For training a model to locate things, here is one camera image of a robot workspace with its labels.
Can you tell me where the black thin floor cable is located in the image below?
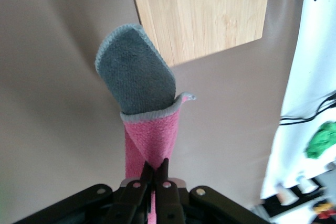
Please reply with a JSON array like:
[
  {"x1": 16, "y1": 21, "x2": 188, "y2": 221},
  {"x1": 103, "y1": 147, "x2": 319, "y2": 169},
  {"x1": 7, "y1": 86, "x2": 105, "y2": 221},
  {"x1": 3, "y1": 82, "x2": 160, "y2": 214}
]
[{"x1": 279, "y1": 91, "x2": 336, "y2": 125}]

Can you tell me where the bamboo cutting board with handle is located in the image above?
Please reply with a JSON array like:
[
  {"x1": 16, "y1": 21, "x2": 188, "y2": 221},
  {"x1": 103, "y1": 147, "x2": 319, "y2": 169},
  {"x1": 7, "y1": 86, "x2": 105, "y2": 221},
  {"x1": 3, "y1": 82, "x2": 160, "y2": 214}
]
[{"x1": 127, "y1": 0, "x2": 272, "y2": 68}]

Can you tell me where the green crumpled object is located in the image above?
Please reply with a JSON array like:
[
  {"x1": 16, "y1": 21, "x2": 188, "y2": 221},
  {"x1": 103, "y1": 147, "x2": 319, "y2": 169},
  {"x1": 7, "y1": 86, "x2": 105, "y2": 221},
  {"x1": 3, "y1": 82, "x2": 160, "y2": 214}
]
[{"x1": 304, "y1": 121, "x2": 336, "y2": 159}]

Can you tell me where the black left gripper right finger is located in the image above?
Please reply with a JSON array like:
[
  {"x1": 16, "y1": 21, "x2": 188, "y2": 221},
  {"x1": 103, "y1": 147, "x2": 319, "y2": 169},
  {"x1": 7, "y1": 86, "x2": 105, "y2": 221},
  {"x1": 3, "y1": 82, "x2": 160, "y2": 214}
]
[{"x1": 155, "y1": 157, "x2": 185, "y2": 224}]

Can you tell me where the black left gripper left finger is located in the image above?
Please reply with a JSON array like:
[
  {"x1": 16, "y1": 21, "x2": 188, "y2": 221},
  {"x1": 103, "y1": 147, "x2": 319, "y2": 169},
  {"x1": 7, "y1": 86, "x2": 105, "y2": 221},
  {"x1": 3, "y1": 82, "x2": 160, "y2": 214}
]
[{"x1": 104, "y1": 161, "x2": 155, "y2": 224}]

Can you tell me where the pink and grey cloth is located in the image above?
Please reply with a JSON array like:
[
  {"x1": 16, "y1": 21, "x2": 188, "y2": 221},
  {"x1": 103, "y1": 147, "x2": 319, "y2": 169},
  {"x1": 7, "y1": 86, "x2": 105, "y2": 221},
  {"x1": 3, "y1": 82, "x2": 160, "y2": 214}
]
[{"x1": 94, "y1": 24, "x2": 197, "y2": 224}]

